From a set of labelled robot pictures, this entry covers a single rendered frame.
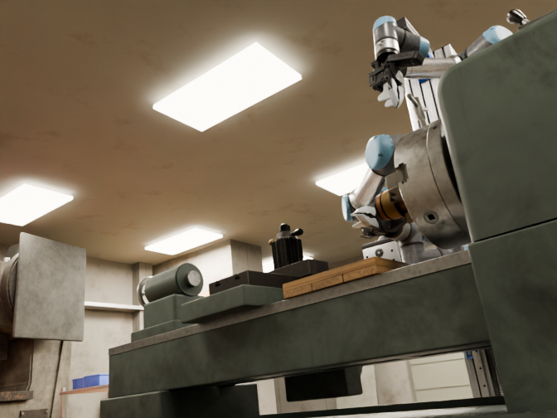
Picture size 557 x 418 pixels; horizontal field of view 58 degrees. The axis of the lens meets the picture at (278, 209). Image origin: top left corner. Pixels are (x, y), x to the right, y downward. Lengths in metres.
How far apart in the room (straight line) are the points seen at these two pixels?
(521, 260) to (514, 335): 0.13
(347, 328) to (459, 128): 0.53
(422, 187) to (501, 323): 0.36
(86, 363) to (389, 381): 5.58
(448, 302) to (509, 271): 0.16
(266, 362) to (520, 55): 0.96
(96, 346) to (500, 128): 8.53
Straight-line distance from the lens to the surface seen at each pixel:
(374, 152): 1.74
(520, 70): 1.10
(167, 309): 1.97
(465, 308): 1.10
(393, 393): 10.52
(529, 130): 1.05
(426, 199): 1.19
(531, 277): 1.00
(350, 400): 10.38
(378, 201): 1.39
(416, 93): 2.46
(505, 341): 1.01
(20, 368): 7.39
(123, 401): 1.96
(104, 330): 9.31
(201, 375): 1.64
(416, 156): 1.22
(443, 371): 10.06
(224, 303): 1.47
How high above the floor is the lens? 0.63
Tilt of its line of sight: 20 degrees up
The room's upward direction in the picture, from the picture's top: 6 degrees counter-clockwise
